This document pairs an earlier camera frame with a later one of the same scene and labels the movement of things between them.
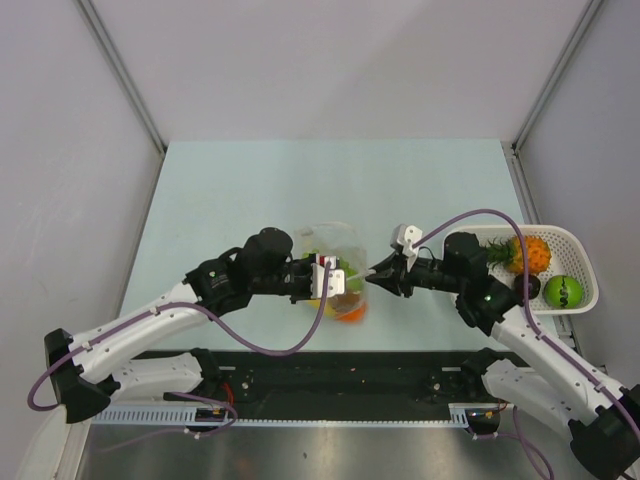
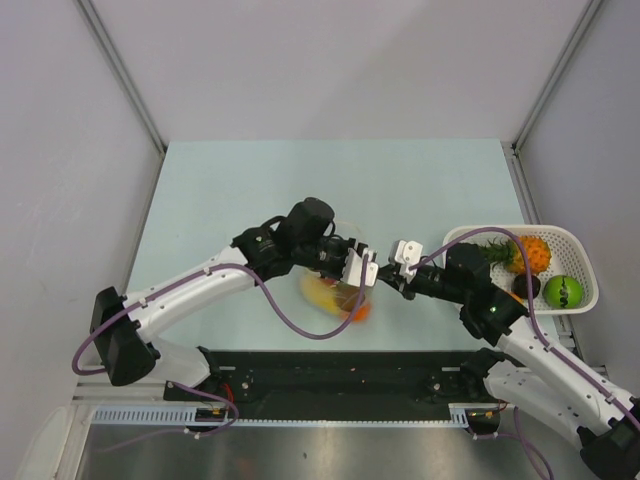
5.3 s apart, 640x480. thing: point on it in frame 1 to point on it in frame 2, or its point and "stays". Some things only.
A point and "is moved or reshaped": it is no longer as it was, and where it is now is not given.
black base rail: [337, 384] stays
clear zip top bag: [345, 241] is moved or reshaped
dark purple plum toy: [534, 286] stays
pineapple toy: [509, 253] stays
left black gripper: [308, 267] to [344, 245]
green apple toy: [564, 292] stays
